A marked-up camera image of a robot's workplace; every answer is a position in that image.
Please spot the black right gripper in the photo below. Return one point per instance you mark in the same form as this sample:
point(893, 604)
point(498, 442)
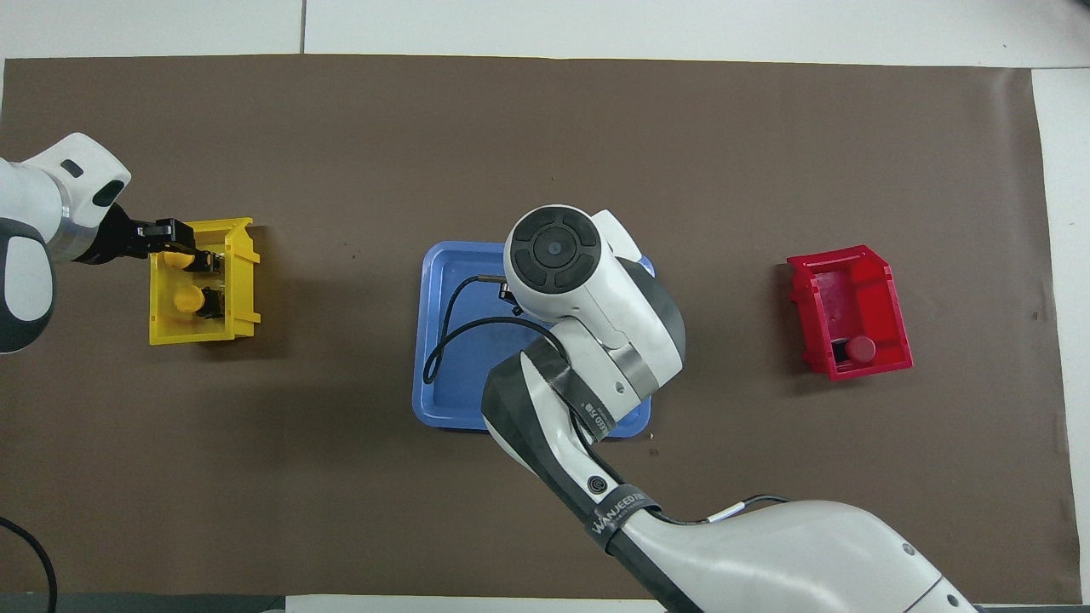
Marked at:
point(507, 295)

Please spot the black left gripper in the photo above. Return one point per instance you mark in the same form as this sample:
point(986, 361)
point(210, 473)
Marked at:
point(123, 240)

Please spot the yellow push button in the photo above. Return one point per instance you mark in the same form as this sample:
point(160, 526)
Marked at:
point(187, 300)
point(177, 260)

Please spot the red push button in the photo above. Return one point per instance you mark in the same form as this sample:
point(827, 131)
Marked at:
point(860, 349)

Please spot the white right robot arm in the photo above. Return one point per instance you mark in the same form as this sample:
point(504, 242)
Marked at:
point(596, 323)

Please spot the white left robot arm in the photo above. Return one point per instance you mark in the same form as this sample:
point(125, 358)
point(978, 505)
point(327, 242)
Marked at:
point(25, 281)

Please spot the blue plastic tray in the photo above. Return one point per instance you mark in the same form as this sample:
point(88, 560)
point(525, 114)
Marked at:
point(460, 409)

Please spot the yellow plastic bin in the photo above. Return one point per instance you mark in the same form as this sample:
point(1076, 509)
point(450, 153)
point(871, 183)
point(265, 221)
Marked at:
point(243, 281)

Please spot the brown paper table mat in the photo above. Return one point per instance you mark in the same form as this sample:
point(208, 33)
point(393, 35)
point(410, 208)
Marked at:
point(341, 477)

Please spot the red plastic bin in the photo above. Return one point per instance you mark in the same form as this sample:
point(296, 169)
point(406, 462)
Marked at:
point(886, 298)

